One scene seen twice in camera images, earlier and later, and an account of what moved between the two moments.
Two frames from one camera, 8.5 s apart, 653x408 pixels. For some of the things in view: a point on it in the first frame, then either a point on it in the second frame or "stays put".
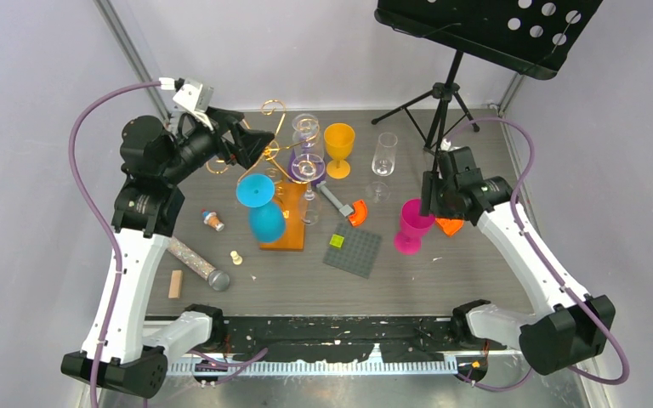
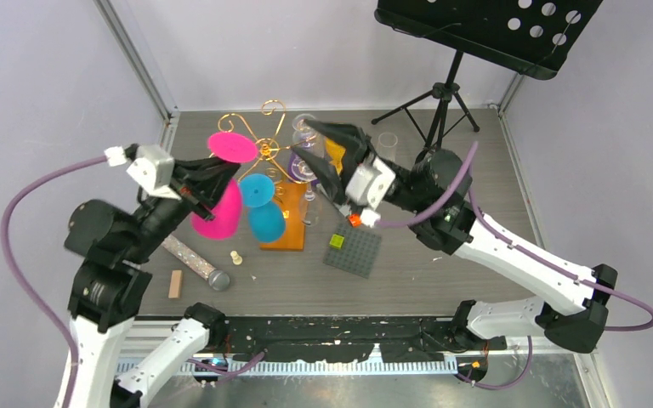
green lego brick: x=337 y=240 stays put
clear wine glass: x=309 y=167 stays put
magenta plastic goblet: x=412 y=225 -> x=240 y=149
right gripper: x=432 y=182 -> x=357 y=144
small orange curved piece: x=360 y=215 stays put
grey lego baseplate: x=353 y=250 stays put
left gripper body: x=234 y=150 -> x=185 y=189
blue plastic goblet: x=267 y=219 stays put
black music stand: x=533 y=36 stays put
